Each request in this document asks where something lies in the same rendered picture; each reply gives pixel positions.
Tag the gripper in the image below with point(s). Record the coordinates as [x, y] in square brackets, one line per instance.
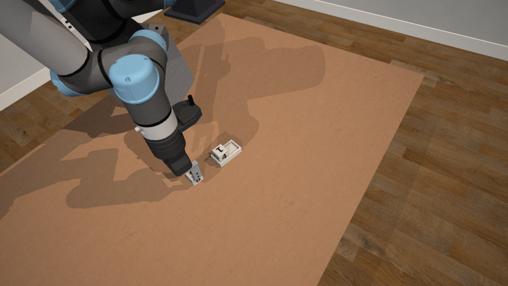
[166, 140]

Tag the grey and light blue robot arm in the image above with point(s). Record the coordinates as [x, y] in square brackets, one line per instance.
[124, 55]

